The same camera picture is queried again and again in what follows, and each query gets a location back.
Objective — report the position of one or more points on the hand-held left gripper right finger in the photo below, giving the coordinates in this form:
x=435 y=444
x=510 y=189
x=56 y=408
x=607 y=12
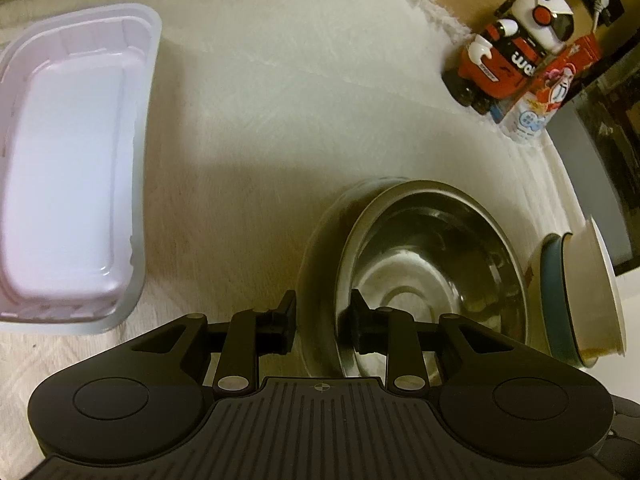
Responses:
x=359 y=327

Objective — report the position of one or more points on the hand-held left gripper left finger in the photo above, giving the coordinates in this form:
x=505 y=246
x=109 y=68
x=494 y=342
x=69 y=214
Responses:
x=282 y=325

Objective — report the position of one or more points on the stainless steel bowl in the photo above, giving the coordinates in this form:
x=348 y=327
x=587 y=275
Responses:
x=430 y=240

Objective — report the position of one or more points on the blue ceramic bowl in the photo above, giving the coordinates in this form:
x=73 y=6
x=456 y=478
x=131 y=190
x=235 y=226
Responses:
x=560 y=300

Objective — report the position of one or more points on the red rectangular foil tray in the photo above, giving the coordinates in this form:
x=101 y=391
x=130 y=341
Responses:
x=65 y=170

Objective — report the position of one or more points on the white fluffy blanket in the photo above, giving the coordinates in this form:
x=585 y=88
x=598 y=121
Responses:
x=250 y=110

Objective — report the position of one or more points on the red cereal bag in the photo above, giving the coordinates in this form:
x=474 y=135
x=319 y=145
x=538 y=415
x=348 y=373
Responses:
x=540 y=105

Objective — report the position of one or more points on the panda robot figurine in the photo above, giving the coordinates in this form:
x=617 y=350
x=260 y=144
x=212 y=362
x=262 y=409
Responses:
x=505 y=55

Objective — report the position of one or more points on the white glass-door appliance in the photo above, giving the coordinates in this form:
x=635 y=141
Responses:
x=610 y=135

